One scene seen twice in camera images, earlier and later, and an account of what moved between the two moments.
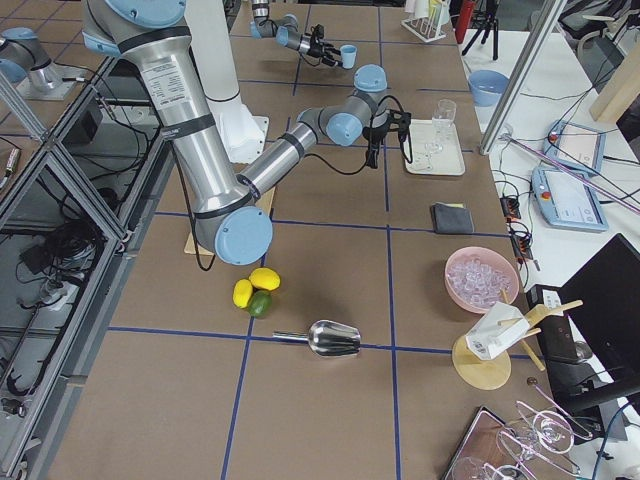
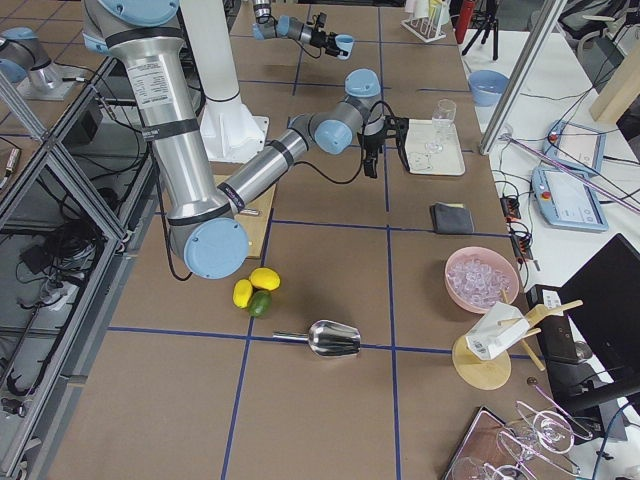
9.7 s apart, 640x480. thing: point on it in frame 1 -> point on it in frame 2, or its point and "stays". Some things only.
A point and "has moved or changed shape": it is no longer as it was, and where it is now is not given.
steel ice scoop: x=328 y=338 stays
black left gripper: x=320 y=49 -> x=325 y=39
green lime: x=260 y=303 stays
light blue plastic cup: x=348 y=52 has moved or changed shape
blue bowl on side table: x=487 y=86 stays
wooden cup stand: x=493 y=373 stays
